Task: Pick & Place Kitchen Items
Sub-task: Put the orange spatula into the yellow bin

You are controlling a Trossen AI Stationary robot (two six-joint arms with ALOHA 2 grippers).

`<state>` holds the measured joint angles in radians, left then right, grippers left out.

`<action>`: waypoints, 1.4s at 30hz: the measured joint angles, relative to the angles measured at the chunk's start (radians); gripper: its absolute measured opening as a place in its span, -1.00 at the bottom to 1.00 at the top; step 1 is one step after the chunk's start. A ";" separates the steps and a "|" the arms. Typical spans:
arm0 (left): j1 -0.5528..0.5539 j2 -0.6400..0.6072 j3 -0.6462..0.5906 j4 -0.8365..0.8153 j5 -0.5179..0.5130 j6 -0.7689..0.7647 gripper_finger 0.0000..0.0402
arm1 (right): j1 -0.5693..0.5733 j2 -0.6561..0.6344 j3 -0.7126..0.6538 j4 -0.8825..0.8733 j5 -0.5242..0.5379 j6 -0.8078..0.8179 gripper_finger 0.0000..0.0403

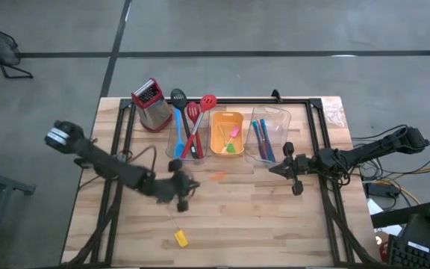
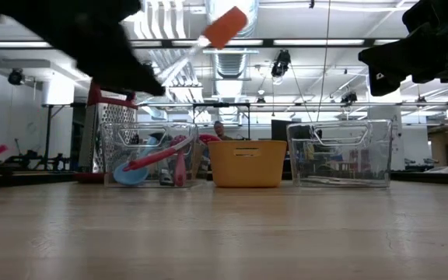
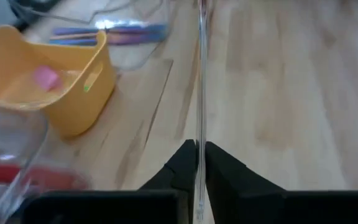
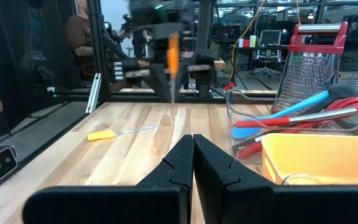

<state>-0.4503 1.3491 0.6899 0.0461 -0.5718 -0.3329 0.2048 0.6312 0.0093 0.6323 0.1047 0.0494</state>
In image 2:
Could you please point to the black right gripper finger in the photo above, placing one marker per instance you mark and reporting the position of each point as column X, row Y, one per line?
column 410, row 54
column 389, row 85

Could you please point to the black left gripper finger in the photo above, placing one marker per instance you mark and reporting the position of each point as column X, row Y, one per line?
column 134, row 85
column 142, row 74

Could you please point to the clear plastic bin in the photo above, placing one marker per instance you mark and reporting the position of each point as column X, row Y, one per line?
column 109, row 128
column 379, row 155

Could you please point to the blue silicone spoon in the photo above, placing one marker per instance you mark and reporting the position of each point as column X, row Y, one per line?
column 130, row 177

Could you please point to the red silicone slotted spatula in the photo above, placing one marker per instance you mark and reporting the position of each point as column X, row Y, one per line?
column 180, row 171

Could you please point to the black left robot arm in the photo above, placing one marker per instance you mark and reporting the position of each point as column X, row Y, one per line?
column 14, row 8

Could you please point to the black ceiling spotlight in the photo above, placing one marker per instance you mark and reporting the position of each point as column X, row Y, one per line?
column 16, row 76
column 349, row 98

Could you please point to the red steel box grater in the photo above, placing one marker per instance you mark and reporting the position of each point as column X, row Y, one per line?
column 92, row 136

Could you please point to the person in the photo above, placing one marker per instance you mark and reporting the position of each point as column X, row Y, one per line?
column 220, row 130

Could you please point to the black background monitor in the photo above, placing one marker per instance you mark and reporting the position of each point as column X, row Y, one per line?
column 278, row 130

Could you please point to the black background equipment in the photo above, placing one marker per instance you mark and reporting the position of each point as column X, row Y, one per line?
column 33, row 161

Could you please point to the orange plastic bin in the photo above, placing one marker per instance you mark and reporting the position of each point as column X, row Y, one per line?
column 247, row 167

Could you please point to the silver ceiling air duct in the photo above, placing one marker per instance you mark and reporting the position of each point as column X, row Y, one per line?
column 229, row 62

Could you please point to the black overhead camera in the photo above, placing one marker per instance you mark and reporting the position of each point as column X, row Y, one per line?
column 281, row 64

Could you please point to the black overhead frame beam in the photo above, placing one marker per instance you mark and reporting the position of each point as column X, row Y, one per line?
column 268, row 42

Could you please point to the black aluminium table frame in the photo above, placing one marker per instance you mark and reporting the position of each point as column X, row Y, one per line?
column 22, row 179

